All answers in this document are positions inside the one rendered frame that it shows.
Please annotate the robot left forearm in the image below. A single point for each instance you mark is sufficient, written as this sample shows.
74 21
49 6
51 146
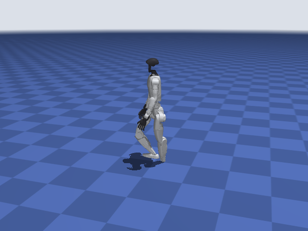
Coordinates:
150 107

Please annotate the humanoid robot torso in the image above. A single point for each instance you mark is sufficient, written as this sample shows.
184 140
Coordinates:
157 107

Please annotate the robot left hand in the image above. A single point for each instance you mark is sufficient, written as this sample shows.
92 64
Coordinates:
142 123

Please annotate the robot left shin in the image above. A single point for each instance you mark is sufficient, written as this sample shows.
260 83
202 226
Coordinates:
162 149

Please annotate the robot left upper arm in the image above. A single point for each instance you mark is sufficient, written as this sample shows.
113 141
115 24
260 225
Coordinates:
155 84

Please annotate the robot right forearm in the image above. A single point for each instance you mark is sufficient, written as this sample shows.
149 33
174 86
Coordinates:
147 102

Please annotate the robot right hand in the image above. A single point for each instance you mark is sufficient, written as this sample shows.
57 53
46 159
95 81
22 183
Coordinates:
142 112

